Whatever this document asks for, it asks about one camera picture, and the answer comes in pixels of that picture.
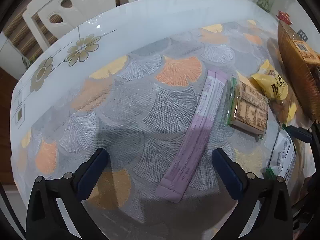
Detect purple stick sachets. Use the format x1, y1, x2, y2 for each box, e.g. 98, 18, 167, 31
155, 70, 227, 203

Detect white labelled snack pack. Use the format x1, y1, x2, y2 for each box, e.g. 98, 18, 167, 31
265, 129, 296, 183

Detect woven tan basket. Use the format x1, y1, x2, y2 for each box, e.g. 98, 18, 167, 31
278, 21, 319, 120

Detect green-edged biscuit pack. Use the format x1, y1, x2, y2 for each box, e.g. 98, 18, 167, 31
223, 77, 268, 138

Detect yellow snack bag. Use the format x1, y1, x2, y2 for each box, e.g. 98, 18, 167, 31
249, 60, 297, 126

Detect small black clip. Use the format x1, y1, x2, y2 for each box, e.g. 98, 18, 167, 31
297, 29, 308, 42

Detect red lidded tea cup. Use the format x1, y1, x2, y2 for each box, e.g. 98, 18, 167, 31
276, 10, 292, 25

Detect patterned grey placemat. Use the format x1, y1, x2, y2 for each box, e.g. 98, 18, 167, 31
11, 20, 280, 239

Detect potted green plant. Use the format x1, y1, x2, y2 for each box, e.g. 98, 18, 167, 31
22, 55, 37, 69

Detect white chair left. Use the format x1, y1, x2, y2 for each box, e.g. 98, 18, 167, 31
23, 0, 116, 51

